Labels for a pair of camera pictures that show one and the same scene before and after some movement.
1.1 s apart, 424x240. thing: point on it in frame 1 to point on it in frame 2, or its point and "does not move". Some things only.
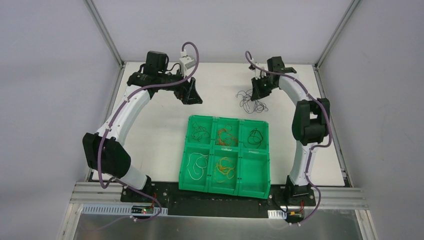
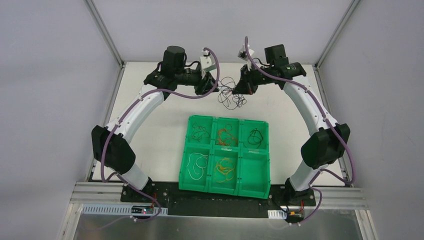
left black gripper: x=185 y=88 to x=204 y=82
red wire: x=199 y=132 does not move
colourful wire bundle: x=249 y=106 to x=229 y=99
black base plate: x=188 y=203 does not move
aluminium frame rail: x=338 y=196 does not move
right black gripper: x=261 y=85 to x=247 y=81
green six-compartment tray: x=226 y=156 does not move
